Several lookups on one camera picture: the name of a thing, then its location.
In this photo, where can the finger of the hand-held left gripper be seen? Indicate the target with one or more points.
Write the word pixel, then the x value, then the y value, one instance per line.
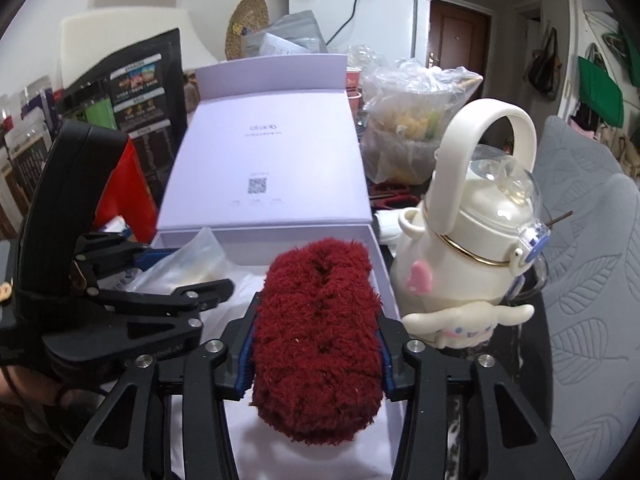
pixel 180 300
pixel 112 255

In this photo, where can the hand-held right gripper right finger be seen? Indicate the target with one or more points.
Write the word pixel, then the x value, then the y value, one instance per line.
pixel 387 367

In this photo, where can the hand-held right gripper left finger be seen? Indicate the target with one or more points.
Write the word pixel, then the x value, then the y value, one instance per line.
pixel 245 355

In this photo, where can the dark red fluffy scrunchie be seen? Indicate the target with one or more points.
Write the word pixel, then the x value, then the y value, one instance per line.
pixel 315 340

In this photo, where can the lilac gift box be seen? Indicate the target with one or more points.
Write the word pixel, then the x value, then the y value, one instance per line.
pixel 260 150

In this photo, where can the person's left forearm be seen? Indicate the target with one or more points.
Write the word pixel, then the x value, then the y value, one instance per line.
pixel 25 385

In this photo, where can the blue white small box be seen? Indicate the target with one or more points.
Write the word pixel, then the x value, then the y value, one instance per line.
pixel 117 225

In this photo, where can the red plastic container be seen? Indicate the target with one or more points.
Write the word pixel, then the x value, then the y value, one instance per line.
pixel 135 185

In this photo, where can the stack of packaged goods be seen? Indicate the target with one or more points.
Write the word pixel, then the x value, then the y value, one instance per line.
pixel 30 150

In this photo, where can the white cartoon water bottle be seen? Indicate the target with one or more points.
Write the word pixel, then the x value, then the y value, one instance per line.
pixel 450 270

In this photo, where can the white plastic bag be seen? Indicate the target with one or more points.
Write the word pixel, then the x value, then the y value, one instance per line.
pixel 392 225

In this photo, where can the red plastic item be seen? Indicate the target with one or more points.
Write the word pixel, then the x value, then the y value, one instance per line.
pixel 395 197

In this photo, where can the black snack bag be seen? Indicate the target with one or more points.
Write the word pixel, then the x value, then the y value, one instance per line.
pixel 145 85

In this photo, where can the grey leaf pattern cushion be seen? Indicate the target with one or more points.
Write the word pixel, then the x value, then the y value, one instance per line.
pixel 590 285

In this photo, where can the thin brown stick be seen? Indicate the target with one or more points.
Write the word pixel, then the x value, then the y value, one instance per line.
pixel 560 217

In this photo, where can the clear plastic food bag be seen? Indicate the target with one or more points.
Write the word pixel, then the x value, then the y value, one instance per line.
pixel 410 110

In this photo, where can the woven round fan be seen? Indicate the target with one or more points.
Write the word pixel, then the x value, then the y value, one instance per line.
pixel 245 20

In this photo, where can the white printed paper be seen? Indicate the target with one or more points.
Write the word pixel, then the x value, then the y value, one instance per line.
pixel 285 45

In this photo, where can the red white paper cup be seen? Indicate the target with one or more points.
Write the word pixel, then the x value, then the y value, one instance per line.
pixel 352 80

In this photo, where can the grey mailer bag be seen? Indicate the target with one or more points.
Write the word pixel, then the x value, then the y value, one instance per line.
pixel 295 25

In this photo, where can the crumpled clear plastic bag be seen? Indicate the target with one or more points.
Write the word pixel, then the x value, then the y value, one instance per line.
pixel 367 57

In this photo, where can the beige handbags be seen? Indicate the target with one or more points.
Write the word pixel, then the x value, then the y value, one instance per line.
pixel 605 145

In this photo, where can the dark hanging bag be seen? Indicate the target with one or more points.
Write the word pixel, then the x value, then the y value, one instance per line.
pixel 545 70

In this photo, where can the brown door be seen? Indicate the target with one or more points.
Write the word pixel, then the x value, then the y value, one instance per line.
pixel 460 35

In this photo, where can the white refrigerator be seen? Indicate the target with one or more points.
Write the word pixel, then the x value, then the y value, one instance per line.
pixel 385 20

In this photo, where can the large green tote bag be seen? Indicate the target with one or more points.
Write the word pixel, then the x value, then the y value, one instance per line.
pixel 600 90

